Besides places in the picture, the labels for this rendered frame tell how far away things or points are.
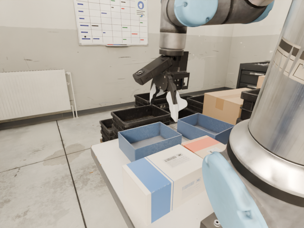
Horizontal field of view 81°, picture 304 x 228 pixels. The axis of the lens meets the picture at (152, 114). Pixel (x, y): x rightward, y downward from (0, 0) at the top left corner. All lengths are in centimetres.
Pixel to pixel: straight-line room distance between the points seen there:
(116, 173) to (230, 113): 54
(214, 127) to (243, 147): 68
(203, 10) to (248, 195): 33
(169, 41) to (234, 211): 41
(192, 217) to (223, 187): 28
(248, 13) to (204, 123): 57
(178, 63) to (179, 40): 8
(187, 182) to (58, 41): 280
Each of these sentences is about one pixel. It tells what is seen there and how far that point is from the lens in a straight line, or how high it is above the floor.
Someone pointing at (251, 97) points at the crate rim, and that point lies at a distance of 70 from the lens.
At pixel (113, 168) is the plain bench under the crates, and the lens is 64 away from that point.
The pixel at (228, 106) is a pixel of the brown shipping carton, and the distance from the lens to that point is 86.
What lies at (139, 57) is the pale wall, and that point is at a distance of 342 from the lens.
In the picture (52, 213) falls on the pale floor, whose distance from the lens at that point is 158.
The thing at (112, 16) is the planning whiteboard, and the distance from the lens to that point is 325.
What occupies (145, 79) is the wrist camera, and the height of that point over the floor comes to 100.
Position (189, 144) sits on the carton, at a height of 78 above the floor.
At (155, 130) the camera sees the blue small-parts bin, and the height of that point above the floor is 73.
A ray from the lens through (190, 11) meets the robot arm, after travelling 40.
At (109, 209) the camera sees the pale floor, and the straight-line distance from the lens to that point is 147.
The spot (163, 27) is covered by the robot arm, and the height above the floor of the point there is 113.
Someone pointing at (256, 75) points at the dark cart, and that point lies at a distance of 237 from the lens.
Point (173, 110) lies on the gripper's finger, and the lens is 52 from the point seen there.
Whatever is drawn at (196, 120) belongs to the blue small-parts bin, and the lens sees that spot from 93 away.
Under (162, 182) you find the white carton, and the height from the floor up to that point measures 79.
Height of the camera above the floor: 108
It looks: 20 degrees down
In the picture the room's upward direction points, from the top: straight up
